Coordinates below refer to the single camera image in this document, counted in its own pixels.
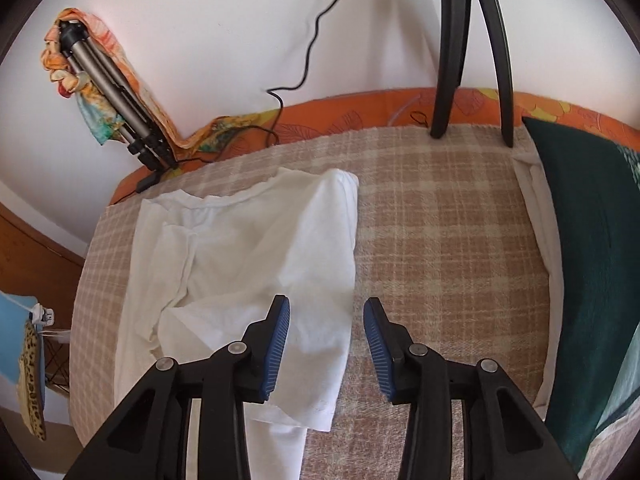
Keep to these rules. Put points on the leopard print cloth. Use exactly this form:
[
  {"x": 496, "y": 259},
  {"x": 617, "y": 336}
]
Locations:
[{"x": 31, "y": 385}]

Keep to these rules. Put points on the beige plaid blanket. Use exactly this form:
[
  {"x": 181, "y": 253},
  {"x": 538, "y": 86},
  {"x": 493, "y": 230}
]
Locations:
[{"x": 440, "y": 240}]

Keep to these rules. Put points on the white t-shirt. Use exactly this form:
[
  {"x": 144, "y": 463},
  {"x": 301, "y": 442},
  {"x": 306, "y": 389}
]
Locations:
[{"x": 240, "y": 270}]

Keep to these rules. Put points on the orange leaf-print bed sheet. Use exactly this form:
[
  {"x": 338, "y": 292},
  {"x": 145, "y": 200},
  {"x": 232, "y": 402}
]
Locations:
[{"x": 350, "y": 112}]

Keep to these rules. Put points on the folded grey tripod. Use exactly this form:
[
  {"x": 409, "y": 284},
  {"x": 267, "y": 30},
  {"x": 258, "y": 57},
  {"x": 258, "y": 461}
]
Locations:
[{"x": 117, "y": 90}]

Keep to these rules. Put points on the black tripod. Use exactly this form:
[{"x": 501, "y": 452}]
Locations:
[{"x": 450, "y": 55}]

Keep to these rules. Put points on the light blue cloth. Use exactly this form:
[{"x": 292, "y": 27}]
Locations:
[{"x": 12, "y": 340}]

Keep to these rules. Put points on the wooden furniture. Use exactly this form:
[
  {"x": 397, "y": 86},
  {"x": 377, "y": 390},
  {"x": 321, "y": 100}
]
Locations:
[{"x": 35, "y": 255}]

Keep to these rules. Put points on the orange floral scarf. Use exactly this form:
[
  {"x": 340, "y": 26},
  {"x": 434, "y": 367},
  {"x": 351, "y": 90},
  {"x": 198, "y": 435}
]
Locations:
[{"x": 107, "y": 67}]

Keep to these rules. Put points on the dark green pillow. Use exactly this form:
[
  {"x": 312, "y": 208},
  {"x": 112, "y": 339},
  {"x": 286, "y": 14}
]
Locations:
[{"x": 592, "y": 260}]

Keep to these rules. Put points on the white sheet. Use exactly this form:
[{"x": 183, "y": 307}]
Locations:
[{"x": 542, "y": 240}]

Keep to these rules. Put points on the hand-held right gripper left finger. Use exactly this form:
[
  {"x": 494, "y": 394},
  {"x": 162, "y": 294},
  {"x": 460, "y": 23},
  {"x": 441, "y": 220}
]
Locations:
[{"x": 276, "y": 345}]

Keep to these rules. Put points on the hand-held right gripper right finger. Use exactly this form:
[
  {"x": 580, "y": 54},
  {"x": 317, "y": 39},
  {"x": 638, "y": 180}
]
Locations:
[{"x": 376, "y": 350}]

